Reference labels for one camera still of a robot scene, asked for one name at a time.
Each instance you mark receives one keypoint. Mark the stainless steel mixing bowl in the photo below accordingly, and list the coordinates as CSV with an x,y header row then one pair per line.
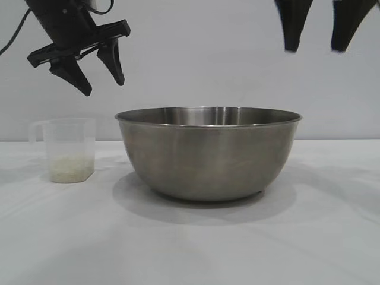
x,y
207,154

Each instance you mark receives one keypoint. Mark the translucent plastic measuring cup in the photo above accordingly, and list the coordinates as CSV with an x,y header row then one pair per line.
x,y
69,139

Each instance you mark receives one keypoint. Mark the white rice grains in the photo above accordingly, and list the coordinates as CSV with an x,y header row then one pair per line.
x,y
71,169

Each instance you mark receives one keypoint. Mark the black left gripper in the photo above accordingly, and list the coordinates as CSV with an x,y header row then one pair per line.
x,y
69,28

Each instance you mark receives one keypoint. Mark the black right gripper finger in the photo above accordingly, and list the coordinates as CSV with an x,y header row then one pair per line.
x,y
345,26
294,26

